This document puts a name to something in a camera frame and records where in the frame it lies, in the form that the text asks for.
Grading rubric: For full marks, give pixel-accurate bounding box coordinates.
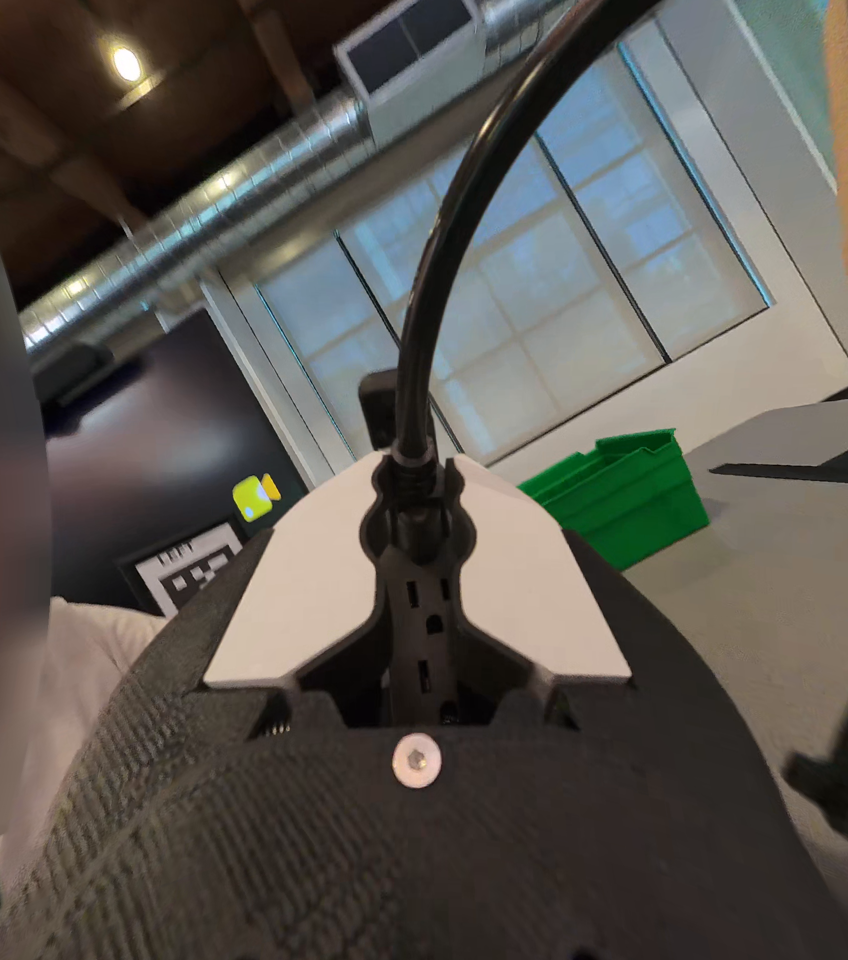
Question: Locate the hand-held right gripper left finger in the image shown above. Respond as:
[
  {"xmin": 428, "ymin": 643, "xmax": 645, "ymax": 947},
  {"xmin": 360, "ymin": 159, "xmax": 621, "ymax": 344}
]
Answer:
[{"xmin": 202, "ymin": 450, "xmax": 397, "ymax": 721}]

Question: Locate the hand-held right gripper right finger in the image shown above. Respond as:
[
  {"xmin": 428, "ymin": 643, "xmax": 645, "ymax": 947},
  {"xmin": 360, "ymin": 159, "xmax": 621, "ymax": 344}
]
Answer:
[{"xmin": 448, "ymin": 453, "xmax": 631, "ymax": 714}]

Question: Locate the black power cable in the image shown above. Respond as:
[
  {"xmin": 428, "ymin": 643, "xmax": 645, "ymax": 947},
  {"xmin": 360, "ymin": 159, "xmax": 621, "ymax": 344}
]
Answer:
[{"xmin": 392, "ymin": 0, "xmax": 666, "ymax": 481}]

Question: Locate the green plastic bin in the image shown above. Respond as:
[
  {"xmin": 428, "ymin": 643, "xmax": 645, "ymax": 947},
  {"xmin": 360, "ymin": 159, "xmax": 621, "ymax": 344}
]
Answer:
[{"xmin": 517, "ymin": 427, "xmax": 711, "ymax": 573}]

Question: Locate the small black box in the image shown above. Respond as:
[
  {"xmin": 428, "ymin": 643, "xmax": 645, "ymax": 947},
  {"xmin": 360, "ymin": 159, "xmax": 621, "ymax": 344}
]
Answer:
[{"xmin": 358, "ymin": 371, "xmax": 399, "ymax": 451}]

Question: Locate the dark display screen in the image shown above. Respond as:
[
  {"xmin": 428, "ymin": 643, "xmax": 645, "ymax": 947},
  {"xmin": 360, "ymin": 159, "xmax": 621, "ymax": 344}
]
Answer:
[{"xmin": 37, "ymin": 307, "xmax": 316, "ymax": 601}]

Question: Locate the person's light shirt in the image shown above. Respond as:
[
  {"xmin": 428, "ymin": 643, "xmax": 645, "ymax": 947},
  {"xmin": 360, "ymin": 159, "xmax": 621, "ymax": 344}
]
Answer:
[{"xmin": 0, "ymin": 596, "xmax": 173, "ymax": 939}]

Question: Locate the large frosted window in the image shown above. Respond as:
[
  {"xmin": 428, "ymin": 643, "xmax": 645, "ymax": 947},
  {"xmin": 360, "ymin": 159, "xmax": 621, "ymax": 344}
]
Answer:
[{"xmin": 202, "ymin": 15, "xmax": 848, "ymax": 481}]

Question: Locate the black table mat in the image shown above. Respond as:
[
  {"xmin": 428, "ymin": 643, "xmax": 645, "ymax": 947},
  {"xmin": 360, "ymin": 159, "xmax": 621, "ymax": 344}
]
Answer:
[{"xmin": 709, "ymin": 427, "xmax": 848, "ymax": 489}]

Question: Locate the white ceiling unit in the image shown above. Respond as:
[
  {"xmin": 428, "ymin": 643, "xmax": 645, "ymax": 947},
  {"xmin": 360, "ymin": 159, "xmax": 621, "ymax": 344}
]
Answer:
[{"xmin": 334, "ymin": 0, "xmax": 486, "ymax": 145}]

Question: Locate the round ceiling lamp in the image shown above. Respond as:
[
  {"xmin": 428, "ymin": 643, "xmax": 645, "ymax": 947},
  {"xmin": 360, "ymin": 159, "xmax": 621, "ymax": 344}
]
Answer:
[{"xmin": 97, "ymin": 33, "xmax": 158, "ymax": 95}]

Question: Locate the silver ventilation duct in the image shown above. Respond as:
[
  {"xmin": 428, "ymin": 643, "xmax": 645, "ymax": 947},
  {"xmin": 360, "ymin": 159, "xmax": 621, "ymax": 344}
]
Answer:
[{"xmin": 19, "ymin": 0, "xmax": 665, "ymax": 354}]

